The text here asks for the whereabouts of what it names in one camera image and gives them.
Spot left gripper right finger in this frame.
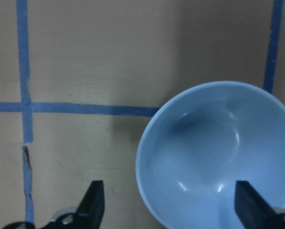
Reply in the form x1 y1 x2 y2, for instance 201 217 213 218
234 181 279 229

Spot blue bowl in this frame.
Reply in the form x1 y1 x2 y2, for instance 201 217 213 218
135 81 285 229

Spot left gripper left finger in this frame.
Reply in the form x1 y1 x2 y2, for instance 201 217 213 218
75 180 105 229

